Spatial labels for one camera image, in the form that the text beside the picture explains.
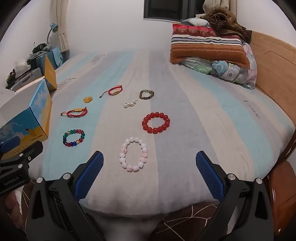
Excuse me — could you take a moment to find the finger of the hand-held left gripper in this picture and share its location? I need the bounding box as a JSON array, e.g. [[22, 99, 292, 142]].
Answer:
[[0, 136, 20, 153], [0, 141, 44, 172]]

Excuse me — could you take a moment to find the brown line-patterned cloth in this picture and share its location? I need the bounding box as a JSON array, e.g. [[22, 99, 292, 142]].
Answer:
[[153, 202, 222, 241]]

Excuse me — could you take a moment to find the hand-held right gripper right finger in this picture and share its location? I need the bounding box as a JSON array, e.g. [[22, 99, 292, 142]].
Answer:
[[195, 151, 274, 241]]

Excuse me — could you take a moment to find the grey suitcase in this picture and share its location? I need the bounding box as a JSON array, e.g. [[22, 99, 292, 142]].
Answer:
[[6, 67, 45, 91]]

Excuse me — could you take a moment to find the dark window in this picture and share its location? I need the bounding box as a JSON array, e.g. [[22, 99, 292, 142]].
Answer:
[[143, 0, 193, 20]]

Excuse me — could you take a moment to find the red bead bracelet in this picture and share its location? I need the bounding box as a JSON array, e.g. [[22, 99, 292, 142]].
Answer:
[[142, 112, 171, 134]]

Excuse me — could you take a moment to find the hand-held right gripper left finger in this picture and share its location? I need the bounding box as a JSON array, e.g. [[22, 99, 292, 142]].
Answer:
[[26, 150, 109, 241]]

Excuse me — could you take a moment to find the floral quilt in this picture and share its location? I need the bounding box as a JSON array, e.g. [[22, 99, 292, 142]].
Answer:
[[179, 43, 258, 90]]

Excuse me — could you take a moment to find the red cord bracelet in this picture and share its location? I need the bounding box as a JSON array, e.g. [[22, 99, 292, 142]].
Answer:
[[99, 85, 123, 99], [60, 107, 88, 118]]

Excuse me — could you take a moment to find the blue desk lamp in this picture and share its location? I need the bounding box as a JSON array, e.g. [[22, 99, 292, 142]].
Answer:
[[47, 23, 59, 45]]

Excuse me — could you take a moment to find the striped bed sheet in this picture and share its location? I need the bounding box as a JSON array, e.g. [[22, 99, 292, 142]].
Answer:
[[43, 50, 295, 217]]

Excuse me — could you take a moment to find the multicolour bead bracelet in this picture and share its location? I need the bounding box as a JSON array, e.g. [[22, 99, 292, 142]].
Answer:
[[62, 128, 85, 147]]

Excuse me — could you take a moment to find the pink bead bracelet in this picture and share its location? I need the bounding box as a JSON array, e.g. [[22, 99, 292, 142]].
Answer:
[[119, 136, 148, 172]]

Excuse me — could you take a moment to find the blue yellow cardboard box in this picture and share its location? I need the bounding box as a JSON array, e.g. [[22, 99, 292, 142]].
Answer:
[[0, 55, 58, 160]]

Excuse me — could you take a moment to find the beige curtain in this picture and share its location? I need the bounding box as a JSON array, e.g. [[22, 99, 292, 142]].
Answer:
[[51, 0, 70, 54]]

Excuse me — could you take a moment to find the teal suitcase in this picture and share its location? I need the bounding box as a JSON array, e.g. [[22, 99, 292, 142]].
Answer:
[[35, 47, 64, 70]]

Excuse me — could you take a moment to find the brown patterned blanket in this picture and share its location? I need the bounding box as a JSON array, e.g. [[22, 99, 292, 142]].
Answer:
[[200, 8, 253, 44]]

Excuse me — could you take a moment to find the clear plastic bag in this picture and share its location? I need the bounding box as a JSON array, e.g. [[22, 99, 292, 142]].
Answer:
[[14, 58, 31, 71]]

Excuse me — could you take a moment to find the dark green bead bracelet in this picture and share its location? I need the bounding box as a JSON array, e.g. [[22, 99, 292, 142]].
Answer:
[[139, 89, 155, 100]]

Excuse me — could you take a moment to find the wooden headboard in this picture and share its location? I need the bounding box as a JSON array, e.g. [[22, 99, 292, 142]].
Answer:
[[242, 31, 296, 130]]

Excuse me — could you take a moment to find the striped red brown pillow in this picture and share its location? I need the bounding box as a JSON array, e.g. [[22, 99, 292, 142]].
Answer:
[[170, 23, 250, 69]]

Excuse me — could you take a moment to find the teal cloth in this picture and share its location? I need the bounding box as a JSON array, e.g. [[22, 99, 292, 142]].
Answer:
[[52, 47, 64, 67]]

